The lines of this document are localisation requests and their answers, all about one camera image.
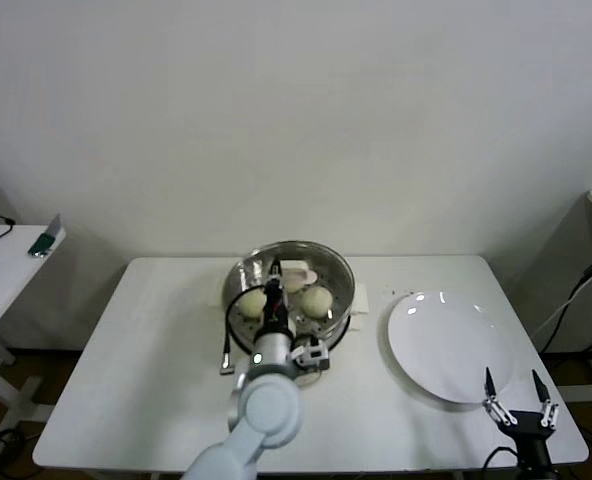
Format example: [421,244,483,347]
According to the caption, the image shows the glass pot lid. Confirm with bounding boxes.
[224,240,356,351]

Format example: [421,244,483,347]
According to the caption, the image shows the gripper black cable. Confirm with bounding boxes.
[482,446,521,480]
[218,283,273,377]

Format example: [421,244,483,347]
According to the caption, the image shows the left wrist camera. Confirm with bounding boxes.
[289,339,332,374]

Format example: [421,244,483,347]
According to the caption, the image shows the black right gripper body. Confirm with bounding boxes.
[505,409,553,470]

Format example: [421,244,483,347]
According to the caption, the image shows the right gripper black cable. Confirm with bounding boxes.
[482,446,521,480]

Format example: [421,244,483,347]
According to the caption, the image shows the green flat board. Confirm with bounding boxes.
[27,213,66,259]

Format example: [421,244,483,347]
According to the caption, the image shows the white power cable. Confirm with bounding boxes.
[533,259,592,337]

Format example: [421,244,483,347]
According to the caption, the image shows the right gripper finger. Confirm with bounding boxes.
[483,367,508,427]
[530,368,561,429]

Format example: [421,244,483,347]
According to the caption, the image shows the white stand base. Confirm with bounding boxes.
[540,349,592,404]

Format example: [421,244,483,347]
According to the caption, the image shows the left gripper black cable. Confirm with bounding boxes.
[218,283,273,377]

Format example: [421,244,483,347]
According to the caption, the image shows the black floor cables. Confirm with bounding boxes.
[0,427,27,460]

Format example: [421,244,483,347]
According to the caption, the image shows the white round plate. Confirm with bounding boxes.
[378,291,515,412]

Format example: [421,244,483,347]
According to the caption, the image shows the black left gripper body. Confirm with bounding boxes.
[258,281,298,336]

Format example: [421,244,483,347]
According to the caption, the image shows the stainless steel steamer basket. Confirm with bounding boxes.
[223,249,356,354]

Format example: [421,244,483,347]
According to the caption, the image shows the white side table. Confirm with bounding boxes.
[0,223,67,441]

